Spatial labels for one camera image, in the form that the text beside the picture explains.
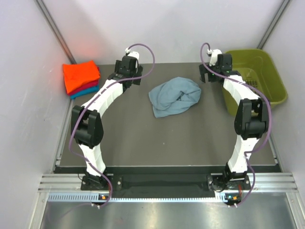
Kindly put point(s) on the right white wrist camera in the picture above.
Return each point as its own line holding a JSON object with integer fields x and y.
{"x": 213, "y": 54}

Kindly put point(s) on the magenta folded t shirt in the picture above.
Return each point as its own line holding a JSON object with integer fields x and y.
{"x": 85, "y": 86}

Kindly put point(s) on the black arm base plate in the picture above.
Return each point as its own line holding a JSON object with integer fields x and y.
{"x": 201, "y": 181}

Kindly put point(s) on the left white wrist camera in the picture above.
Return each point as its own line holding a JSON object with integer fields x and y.
{"x": 133, "y": 54}

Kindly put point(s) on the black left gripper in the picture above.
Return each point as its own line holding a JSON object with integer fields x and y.
{"x": 137, "y": 71}

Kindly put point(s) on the grey blue t shirt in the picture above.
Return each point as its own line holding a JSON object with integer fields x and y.
{"x": 174, "y": 97}

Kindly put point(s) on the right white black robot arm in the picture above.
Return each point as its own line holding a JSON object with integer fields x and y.
{"x": 251, "y": 119}

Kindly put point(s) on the orange folded t shirt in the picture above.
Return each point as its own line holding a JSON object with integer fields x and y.
{"x": 77, "y": 75}

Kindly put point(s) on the aluminium frame rail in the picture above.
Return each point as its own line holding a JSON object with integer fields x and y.
{"x": 262, "y": 182}

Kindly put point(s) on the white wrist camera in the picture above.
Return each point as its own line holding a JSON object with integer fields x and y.
{"x": 133, "y": 54}
{"x": 213, "y": 54}

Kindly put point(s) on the teal folded t shirt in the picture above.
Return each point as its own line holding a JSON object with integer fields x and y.
{"x": 85, "y": 91}

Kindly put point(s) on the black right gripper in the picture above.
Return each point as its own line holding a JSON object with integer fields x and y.
{"x": 203, "y": 71}

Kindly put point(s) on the olive green plastic basket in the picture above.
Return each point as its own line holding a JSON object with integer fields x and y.
{"x": 259, "y": 71}

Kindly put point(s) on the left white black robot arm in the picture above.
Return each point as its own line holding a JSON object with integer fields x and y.
{"x": 86, "y": 123}

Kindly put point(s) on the perforated cable duct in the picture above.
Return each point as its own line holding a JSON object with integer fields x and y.
{"x": 100, "y": 198}

